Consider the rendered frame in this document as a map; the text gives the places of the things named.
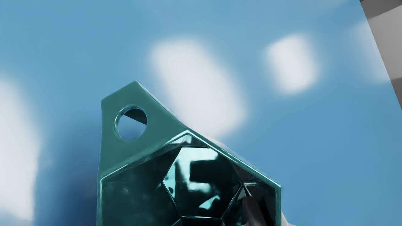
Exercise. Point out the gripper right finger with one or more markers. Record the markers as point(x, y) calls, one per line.
point(285, 221)

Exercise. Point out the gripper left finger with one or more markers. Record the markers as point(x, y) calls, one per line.
point(251, 213)

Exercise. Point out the teal faceted mug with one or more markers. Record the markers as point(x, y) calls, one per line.
point(132, 157)

